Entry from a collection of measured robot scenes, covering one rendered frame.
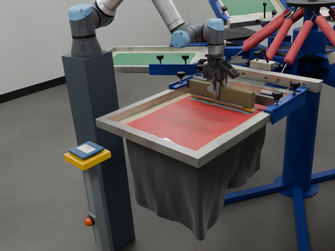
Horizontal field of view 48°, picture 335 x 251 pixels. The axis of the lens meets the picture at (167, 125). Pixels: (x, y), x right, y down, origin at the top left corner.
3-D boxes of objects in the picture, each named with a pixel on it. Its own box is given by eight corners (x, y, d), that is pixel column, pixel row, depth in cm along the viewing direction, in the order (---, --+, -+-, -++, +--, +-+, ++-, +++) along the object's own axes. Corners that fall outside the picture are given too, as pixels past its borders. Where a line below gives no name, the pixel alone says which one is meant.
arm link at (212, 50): (227, 43, 170) (216, 47, 165) (227, 53, 172) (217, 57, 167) (214, 42, 175) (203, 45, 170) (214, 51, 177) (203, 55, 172)
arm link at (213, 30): (208, 17, 171) (226, 17, 167) (209, 42, 176) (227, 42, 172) (202, 20, 165) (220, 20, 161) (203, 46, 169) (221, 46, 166)
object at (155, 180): (202, 244, 157) (199, 153, 139) (130, 203, 186) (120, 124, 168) (206, 240, 159) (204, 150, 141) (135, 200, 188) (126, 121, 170)
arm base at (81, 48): (65, 55, 188) (61, 35, 184) (88, 49, 198) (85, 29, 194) (84, 59, 179) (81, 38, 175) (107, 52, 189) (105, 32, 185)
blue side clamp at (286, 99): (272, 124, 160) (273, 109, 157) (262, 122, 163) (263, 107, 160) (305, 103, 179) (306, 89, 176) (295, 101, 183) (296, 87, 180)
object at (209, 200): (205, 240, 158) (203, 151, 141) (198, 236, 161) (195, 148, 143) (263, 190, 188) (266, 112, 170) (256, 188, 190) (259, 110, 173)
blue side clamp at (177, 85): (176, 98, 196) (175, 85, 193) (169, 96, 199) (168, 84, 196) (211, 83, 215) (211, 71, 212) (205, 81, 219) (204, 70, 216)
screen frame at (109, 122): (198, 168, 129) (198, 159, 128) (96, 126, 167) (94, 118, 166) (303, 100, 180) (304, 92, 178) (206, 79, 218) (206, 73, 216)
